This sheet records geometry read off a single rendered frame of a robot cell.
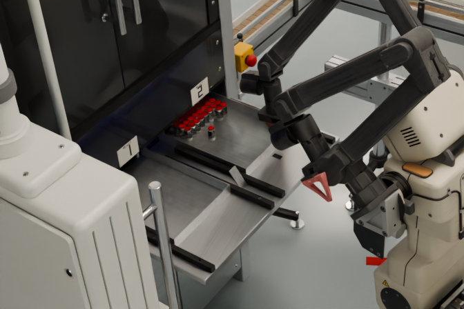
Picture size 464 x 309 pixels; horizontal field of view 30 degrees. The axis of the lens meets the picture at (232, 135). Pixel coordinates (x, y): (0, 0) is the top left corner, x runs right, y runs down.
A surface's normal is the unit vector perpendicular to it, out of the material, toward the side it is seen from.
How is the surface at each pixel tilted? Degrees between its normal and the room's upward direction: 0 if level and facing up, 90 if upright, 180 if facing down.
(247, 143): 0
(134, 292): 90
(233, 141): 0
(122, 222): 90
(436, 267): 82
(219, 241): 0
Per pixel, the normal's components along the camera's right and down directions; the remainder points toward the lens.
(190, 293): 0.81, 0.32
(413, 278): -0.71, 0.48
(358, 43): -0.07, -0.78
